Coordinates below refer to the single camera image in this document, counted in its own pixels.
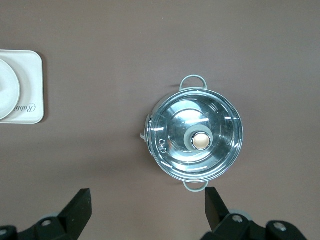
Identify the cream round plate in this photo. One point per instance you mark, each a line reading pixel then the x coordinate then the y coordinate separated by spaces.
pixel 7 95

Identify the cream rabbit print tray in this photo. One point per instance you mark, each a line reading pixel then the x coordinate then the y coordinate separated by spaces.
pixel 31 75

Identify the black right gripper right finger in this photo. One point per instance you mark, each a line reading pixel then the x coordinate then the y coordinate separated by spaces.
pixel 220 217

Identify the brown table cover mat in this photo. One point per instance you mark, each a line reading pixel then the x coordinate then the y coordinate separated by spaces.
pixel 125 50

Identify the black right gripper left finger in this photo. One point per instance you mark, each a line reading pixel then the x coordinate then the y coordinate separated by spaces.
pixel 72 215

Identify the glass pot lid with knob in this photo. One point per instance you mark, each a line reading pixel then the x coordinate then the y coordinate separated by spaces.
pixel 180 150

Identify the steel electric cooking pot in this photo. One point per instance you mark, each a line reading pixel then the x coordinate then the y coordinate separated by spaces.
pixel 153 110

